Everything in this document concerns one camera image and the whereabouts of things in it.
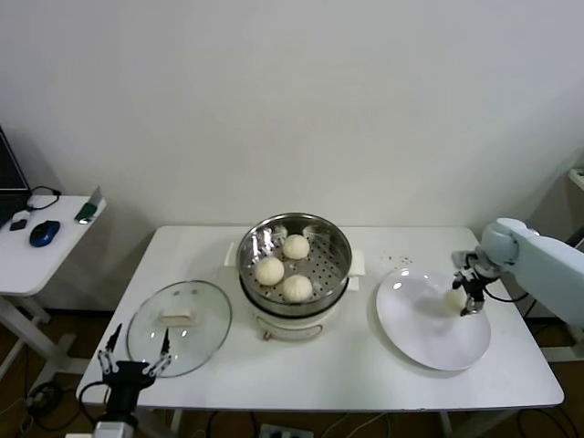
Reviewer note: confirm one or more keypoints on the small black flat gadget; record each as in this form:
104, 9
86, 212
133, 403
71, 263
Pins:
18, 225

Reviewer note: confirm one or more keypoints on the white round plate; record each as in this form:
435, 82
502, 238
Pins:
420, 333

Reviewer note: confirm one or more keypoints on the white power strip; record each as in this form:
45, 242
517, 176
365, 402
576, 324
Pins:
283, 432

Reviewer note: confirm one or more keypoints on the white steamed baozi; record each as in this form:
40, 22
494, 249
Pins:
297, 288
296, 247
269, 270
453, 302

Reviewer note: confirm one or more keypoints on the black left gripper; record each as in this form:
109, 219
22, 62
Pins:
128, 376

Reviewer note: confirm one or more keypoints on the cream electric cooking pot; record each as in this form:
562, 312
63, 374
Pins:
292, 326

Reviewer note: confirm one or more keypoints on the white side table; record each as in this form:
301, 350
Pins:
45, 264

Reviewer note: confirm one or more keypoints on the blue computer mouse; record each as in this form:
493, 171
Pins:
44, 232

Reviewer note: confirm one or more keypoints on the glass pot lid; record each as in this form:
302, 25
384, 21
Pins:
205, 319

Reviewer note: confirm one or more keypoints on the small white adapter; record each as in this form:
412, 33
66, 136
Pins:
23, 213

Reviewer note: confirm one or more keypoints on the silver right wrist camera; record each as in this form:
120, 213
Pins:
463, 257

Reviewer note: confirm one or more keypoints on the black laptop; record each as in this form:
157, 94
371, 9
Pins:
9, 173

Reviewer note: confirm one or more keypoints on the steel steamer basket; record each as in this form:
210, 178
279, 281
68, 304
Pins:
328, 264

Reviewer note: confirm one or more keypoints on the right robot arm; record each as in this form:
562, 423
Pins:
547, 260

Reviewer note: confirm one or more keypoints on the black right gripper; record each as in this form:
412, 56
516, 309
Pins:
475, 283

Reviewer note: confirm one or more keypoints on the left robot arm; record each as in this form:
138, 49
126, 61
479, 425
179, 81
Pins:
116, 430

